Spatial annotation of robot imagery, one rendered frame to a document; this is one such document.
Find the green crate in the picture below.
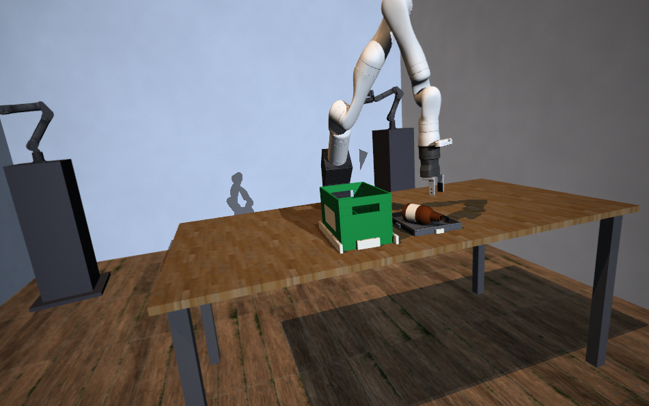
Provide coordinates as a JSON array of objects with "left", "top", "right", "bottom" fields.
[{"left": 320, "top": 182, "right": 393, "bottom": 251}]

